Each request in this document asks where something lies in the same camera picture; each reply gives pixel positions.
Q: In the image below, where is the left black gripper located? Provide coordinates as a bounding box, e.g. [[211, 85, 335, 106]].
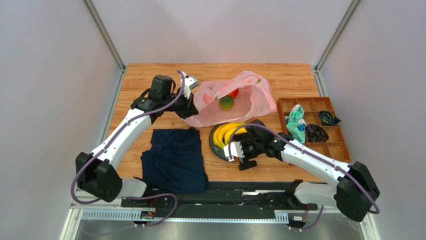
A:
[[162, 88, 199, 120]]

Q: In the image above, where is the yellow banana bunch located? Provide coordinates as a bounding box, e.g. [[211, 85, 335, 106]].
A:
[[212, 122, 246, 149]]

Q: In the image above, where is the green fake mango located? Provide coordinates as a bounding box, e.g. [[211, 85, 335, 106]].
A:
[[219, 95, 234, 111]]

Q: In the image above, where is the pink plastic bag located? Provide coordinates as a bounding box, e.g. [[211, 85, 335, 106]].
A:
[[183, 70, 277, 128]]

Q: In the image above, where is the red yellow fake apple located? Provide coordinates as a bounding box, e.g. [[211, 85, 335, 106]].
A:
[[228, 88, 239, 99]]

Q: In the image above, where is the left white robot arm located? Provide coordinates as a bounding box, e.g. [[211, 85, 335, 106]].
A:
[[70, 71, 199, 204]]

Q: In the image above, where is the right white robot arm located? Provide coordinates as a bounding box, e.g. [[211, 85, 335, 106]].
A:
[[223, 119, 381, 222]]

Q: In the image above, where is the dark blue-grey ceramic plate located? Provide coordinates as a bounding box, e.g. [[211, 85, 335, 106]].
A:
[[209, 122, 230, 162]]

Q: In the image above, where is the teal white sock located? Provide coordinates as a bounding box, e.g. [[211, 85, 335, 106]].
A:
[[284, 104, 307, 144]]

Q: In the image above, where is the navy blue cloth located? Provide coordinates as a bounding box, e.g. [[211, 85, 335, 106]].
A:
[[140, 127, 209, 194]]

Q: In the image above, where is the black rolled sock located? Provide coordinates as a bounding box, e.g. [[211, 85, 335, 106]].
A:
[[305, 124, 329, 143]]

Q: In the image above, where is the brown wooden compartment tray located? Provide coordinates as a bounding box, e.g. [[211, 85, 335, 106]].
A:
[[277, 97, 352, 163]]

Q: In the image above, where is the dark green rolled sock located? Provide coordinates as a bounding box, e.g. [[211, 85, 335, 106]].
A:
[[318, 110, 342, 126]]

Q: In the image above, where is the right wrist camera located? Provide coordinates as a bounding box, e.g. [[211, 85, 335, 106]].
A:
[[223, 141, 245, 162]]

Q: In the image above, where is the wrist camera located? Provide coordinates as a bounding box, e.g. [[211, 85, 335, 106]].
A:
[[223, 141, 245, 162], [180, 73, 199, 99]]

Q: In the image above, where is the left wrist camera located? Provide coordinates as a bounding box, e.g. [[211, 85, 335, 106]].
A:
[[180, 73, 199, 99]]

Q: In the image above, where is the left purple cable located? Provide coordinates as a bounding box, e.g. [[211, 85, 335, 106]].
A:
[[70, 69, 186, 229]]

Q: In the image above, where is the purple cable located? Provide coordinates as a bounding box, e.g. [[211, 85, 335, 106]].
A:
[[70, 69, 186, 229], [227, 123, 381, 232]]

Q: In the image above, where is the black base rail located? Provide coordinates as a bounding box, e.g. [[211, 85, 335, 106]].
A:
[[120, 181, 319, 222]]

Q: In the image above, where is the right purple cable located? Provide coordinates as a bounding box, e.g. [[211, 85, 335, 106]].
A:
[[227, 123, 381, 232]]

